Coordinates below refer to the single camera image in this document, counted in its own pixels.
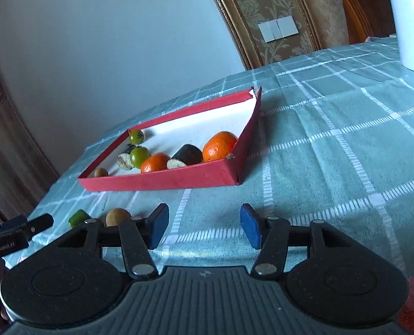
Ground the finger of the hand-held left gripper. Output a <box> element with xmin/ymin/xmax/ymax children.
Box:
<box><xmin>22</xmin><ymin>214</ymin><xmax>54</xmax><ymax>240</ymax></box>
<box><xmin>0</xmin><ymin>216</ymin><xmax>29</xmax><ymax>234</ymax></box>

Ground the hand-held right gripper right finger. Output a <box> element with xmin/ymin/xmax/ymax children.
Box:
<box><xmin>240</xmin><ymin>203</ymin><xmax>359</xmax><ymax>276</ymax></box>

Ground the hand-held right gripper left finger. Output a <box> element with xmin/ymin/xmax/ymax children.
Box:
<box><xmin>55</xmin><ymin>203</ymin><xmax>170</xmax><ymax>280</ymax></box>

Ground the green cucumber piece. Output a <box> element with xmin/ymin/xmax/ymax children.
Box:
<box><xmin>68</xmin><ymin>210</ymin><xmax>91</xmax><ymax>229</ymax></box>

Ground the orange mandarin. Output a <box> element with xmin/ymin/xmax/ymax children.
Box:
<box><xmin>202</xmin><ymin>131</ymin><xmax>239</xmax><ymax>163</ymax></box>
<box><xmin>141</xmin><ymin>152</ymin><xmax>171</xmax><ymax>174</ymax></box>

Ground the shallow red cardboard box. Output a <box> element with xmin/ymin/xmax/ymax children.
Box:
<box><xmin>78</xmin><ymin>86</ymin><xmax>263</xmax><ymax>192</ymax></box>

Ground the dark sugarcane piece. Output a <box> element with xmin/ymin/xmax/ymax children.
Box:
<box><xmin>117</xmin><ymin>144</ymin><xmax>138</xmax><ymax>171</ymax></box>
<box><xmin>166</xmin><ymin>144</ymin><xmax>204</xmax><ymax>169</ymax></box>

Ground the wooden bed headboard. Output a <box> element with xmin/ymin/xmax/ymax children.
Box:
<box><xmin>322</xmin><ymin>0</ymin><xmax>398</xmax><ymax>46</ymax></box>

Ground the white electric kettle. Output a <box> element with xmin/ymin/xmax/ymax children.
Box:
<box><xmin>375</xmin><ymin>0</ymin><xmax>414</xmax><ymax>75</ymax></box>

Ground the white wall light switch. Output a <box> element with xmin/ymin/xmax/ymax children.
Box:
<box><xmin>258</xmin><ymin>16</ymin><xmax>299</xmax><ymax>43</ymax></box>

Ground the gilded wall panel frame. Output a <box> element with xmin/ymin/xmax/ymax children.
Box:
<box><xmin>200</xmin><ymin>0</ymin><xmax>323</xmax><ymax>70</ymax></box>

